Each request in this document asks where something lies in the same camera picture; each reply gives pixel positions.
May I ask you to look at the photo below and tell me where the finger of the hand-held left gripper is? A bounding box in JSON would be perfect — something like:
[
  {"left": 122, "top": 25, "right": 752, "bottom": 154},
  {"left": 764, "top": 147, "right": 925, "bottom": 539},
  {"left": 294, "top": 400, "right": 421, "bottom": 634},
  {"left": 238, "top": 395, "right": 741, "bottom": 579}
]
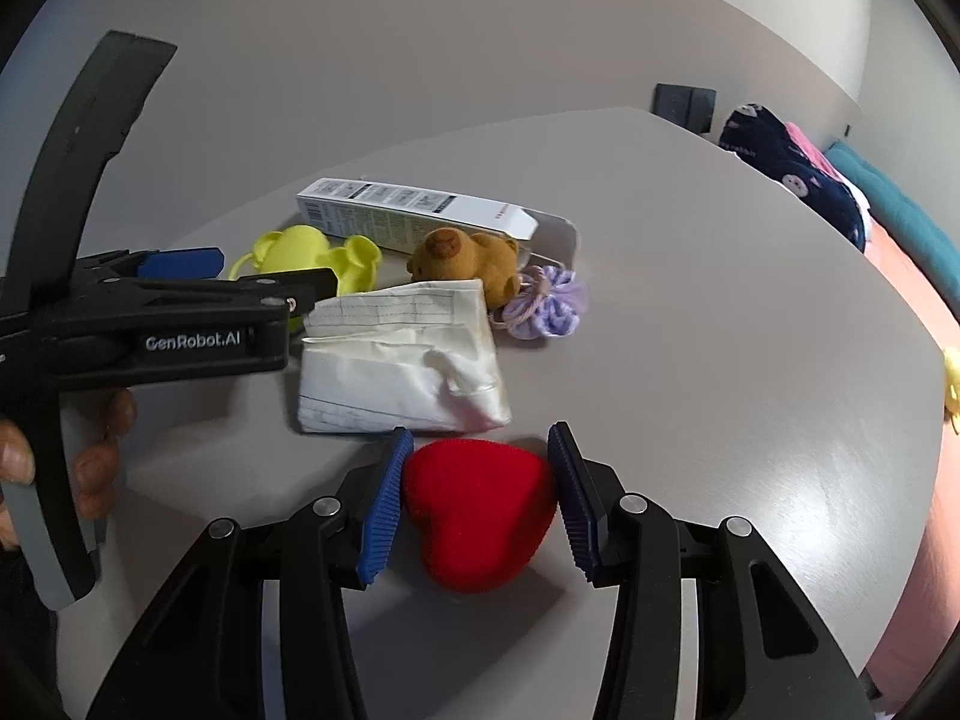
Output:
[
  {"left": 112, "top": 268, "right": 339, "bottom": 316},
  {"left": 75, "top": 246, "right": 226, "bottom": 283}
]

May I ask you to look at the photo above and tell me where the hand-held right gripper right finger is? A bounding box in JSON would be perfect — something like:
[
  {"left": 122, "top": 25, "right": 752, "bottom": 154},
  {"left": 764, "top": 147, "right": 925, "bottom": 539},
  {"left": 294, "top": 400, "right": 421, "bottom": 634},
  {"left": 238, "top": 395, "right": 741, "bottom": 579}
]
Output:
[{"left": 547, "top": 420, "right": 878, "bottom": 720}]

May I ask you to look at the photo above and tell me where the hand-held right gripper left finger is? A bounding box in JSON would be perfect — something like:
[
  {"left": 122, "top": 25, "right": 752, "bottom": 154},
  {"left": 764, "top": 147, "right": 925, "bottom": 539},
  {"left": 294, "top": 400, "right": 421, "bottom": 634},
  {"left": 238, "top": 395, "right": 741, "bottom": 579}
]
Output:
[{"left": 86, "top": 426, "right": 415, "bottom": 720}]

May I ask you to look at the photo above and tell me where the red heart plush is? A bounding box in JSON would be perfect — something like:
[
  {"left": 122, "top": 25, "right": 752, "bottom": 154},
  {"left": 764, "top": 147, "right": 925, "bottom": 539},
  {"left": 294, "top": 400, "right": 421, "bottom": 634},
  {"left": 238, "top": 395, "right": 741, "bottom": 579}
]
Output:
[{"left": 401, "top": 439, "right": 557, "bottom": 593}]

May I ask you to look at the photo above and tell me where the white tissue packet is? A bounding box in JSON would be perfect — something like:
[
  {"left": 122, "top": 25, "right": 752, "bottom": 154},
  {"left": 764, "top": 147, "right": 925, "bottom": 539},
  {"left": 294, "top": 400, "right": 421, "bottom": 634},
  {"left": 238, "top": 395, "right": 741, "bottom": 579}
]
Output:
[{"left": 296, "top": 279, "right": 513, "bottom": 436}]

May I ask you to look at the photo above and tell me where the person's left hand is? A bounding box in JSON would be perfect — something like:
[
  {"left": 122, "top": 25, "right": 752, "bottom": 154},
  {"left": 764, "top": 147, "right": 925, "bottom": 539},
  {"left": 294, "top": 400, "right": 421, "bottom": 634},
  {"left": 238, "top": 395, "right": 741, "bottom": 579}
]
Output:
[{"left": 0, "top": 388, "right": 138, "bottom": 550}]

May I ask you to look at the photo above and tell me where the yellow-green rubber toy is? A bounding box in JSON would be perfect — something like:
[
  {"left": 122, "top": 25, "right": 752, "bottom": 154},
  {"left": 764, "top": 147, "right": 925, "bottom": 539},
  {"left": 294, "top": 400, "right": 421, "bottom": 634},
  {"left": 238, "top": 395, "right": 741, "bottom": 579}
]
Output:
[{"left": 229, "top": 225, "right": 382, "bottom": 299}]

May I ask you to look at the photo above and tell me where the long white carton box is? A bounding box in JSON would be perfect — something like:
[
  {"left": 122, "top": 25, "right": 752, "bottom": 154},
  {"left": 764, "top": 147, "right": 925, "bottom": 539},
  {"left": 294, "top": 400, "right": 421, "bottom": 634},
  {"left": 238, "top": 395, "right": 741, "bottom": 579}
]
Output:
[{"left": 295, "top": 178, "right": 580, "bottom": 267}]

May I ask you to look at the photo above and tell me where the brown bear plush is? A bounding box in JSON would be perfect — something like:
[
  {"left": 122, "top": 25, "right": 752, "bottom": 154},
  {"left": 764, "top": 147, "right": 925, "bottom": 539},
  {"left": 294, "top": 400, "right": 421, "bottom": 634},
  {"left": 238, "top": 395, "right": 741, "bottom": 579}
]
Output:
[{"left": 407, "top": 227, "right": 524, "bottom": 310}]

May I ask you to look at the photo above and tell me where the purple mesh pouch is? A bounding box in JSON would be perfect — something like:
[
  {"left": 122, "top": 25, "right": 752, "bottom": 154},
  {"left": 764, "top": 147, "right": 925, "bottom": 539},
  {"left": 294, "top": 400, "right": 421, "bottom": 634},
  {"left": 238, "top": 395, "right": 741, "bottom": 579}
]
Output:
[{"left": 491, "top": 264, "right": 588, "bottom": 342}]

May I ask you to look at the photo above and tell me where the pink bed duvet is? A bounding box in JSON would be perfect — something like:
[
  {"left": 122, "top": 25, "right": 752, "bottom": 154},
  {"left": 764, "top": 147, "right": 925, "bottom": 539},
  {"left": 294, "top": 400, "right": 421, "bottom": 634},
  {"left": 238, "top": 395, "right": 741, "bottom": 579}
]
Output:
[{"left": 862, "top": 225, "right": 960, "bottom": 713}]

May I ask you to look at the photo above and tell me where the yellow plush toy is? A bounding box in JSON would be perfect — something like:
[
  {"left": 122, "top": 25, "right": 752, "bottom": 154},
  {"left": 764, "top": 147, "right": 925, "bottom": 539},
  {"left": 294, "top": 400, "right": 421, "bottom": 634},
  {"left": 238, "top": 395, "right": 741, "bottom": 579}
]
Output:
[{"left": 941, "top": 349, "right": 960, "bottom": 436}]

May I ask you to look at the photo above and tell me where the teal pillow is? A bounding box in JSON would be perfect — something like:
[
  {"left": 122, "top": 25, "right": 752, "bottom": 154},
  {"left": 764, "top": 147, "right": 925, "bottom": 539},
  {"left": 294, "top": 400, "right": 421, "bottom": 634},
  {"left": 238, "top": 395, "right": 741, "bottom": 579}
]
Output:
[{"left": 825, "top": 141, "right": 960, "bottom": 293}]

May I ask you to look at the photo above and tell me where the black wall socket panel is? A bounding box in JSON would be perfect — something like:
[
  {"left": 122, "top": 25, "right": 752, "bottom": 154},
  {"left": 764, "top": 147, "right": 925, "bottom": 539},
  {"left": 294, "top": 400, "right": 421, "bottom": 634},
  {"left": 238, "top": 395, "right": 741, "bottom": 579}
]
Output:
[
  {"left": 652, "top": 82, "right": 688, "bottom": 127},
  {"left": 685, "top": 87, "right": 717, "bottom": 137}
]

